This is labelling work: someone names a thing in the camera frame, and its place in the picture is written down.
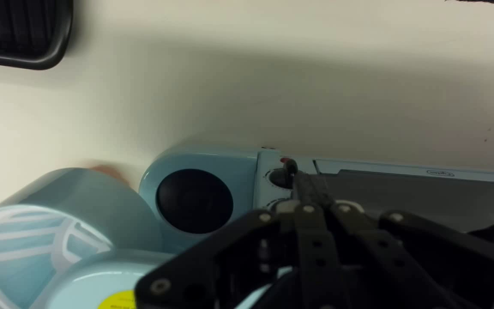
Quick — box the light blue breakfast maker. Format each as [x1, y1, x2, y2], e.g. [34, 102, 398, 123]
[0, 143, 494, 309]

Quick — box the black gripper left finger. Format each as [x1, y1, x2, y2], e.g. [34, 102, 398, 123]
[133, 157, 341, 309]

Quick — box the black ribbed grill tray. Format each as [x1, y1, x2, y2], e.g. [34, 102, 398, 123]
[0, 0, 75, 73]

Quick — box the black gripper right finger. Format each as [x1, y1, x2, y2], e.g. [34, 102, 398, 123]
[298, 172, 494, 309]

